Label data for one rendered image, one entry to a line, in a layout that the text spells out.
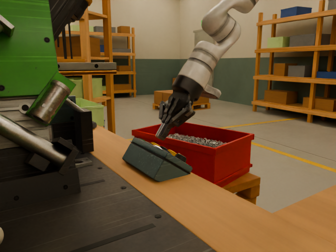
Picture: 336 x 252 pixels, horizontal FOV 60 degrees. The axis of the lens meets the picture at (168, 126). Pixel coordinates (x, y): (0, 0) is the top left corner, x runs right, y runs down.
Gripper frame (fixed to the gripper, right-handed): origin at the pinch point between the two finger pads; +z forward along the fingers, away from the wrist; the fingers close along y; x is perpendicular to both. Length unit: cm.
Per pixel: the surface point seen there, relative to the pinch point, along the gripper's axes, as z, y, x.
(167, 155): 4.9, 13.0, -5.2
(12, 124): 13.2, 5.1, -30.6
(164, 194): 11.4, 18.4, -5.5
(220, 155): -2.2, 6.0, 15.2
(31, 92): 7.1, 0.3, -29.9
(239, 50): -364, -525, 443
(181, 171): 6.2, 13.1, 0.0
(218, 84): -287, -609, 505
